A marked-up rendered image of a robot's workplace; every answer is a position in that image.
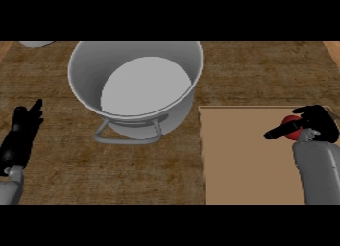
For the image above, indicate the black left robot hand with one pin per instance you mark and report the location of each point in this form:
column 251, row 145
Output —
column 18, row 141

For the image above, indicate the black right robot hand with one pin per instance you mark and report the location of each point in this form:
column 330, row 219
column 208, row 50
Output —
column 314, row 121

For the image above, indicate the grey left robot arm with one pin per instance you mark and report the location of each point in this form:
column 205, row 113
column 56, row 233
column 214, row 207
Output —
column 8, row 189

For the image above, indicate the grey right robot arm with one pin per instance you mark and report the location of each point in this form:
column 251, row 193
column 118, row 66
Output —
column 323, row 173

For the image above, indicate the red tomato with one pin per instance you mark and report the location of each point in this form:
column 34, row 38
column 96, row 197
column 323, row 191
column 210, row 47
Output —
column 291, row 121

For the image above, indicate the tan wooden tray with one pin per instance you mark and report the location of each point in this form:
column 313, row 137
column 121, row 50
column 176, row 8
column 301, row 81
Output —
column 248, row 153

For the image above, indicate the grey metal pot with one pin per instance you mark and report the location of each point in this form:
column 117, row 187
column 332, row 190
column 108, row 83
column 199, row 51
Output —
column 135, row 89

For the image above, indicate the pale grey object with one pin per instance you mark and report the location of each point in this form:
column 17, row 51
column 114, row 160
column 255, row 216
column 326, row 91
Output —
column 36, row 44

